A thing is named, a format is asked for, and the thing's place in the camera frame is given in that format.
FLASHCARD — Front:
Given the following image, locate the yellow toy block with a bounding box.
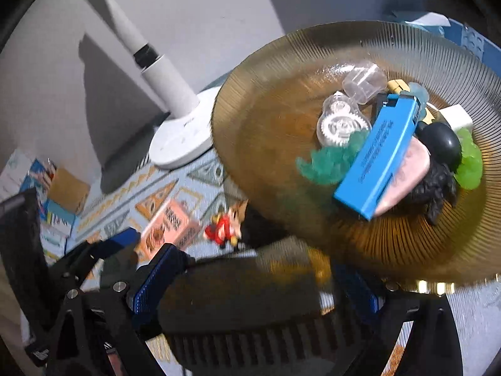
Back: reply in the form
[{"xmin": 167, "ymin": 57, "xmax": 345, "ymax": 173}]
[{"xmin": 387, "ymin": 79, "xmax": 410, "ymax": 96}]

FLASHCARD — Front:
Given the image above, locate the blue white carton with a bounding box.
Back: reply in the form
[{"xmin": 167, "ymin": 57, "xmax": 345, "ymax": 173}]
[{"xmin": 37, "ymin": 198, "xmax": 77, "ymax": 252}]

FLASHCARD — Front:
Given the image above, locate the white cube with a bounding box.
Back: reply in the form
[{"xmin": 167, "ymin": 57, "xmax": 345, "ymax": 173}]
[{"xmin": 440, "ymin": 104, "xmax": 474, "ymax": 132}]

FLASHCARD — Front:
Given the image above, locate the pink oval toy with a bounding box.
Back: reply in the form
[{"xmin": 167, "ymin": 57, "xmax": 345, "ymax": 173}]
[{"xmin": 376, "ymin": 141, "xmax": 431, "ymax": 216}]

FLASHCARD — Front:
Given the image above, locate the patterned table mat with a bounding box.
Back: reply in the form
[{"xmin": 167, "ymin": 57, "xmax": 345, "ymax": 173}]
[{"xmin": 74, "ymin": 151, "xmax": 257, "ymax": 269}]

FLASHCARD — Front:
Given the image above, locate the small pale blue figurine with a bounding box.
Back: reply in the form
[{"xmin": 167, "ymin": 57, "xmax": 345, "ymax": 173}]
[{"xmin": 408, "ymin": 82, "xmax": 431, "ymax": 107}]

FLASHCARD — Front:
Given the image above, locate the black box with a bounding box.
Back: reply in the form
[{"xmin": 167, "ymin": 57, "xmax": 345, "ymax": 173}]
[{"xmin": 374, "ymin": 92, "xmax": 396, "ymax": 120}]

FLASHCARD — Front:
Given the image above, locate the blue plastic board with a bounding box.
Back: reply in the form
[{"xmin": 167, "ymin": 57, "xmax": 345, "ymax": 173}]
[{"xmin": 446, "ymin": 18, "xmax": 501, "ymax": 65}]

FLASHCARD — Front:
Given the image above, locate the red clothed figurine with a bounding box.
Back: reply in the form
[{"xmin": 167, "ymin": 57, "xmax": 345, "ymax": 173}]
[{"xmin": 204, "ymin": 200, "xmax": 250, "ymax": 250}]

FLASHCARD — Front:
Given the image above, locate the amber ribbed glass plate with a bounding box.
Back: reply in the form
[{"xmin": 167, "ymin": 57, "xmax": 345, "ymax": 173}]
[{"xmin": 158, "ymin": 19, "xmax": 501, "ymax": 376}]

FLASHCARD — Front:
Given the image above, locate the teal jelly toy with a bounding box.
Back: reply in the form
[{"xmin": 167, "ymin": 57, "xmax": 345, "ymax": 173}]
[{"xmin": 295, "ymin": 129, "xmax": 369, "ymax": 187}]

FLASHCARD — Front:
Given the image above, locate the clear plastic gear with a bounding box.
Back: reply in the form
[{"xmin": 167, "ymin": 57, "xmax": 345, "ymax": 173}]
[
  {"xmin": 323, "ymin": 92, "xmax": 359, "ymax": 117},
  {"xmin": 316, "ymin": 112, "xmax": 372, "ymax": 148}
]

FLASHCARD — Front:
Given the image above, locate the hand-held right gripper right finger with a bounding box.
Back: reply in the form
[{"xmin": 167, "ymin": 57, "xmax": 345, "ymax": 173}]
[{"xmin": 333, "ymin": 264, "xmax": 464, "ymax": 376}]

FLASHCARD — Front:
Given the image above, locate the black spiky figure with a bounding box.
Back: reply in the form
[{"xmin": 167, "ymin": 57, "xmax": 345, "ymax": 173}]
[{"xmin": 407, "ymin": 160, "xmax": 459, "ymax": 226}]

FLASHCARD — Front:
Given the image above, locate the light blue tissue pack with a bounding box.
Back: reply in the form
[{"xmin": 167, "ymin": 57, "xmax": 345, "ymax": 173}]
[{"xmin": 385, "ymin": 10, "xmax": 451, "ymax": 36}]

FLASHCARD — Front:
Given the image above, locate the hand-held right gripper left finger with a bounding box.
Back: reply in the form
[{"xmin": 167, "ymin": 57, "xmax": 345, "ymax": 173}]
[{"xmin": 45, "ymin": 242, "xmax": 193, "ymax": 376}]

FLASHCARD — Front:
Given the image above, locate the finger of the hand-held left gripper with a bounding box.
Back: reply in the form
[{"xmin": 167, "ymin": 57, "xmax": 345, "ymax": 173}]
[
  {"xmin": 100, "ymin": 245, "xmax": 139, "ymax": 283},
  {"xmin": 53, "ymin": 228, "xmax": 141, "ymax": 283}
]

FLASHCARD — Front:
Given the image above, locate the blue rectangular box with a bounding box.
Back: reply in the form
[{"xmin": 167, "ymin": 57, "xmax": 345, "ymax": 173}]
[{"xmin": 333, "ymin": 94, "xmax": 422, "ymax": 222}]

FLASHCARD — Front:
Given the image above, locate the bright green jelly toy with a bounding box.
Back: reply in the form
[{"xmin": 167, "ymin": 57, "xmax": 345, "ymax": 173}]
[{"xmin": 454, "ymin": 128, "xmax": 483, "ymax": 191}]

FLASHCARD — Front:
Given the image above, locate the white desk lamp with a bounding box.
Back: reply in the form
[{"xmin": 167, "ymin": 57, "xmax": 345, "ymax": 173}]
[{"xmin": 100, "ymin": 0, "xmax": 225, "ymax": 171}]

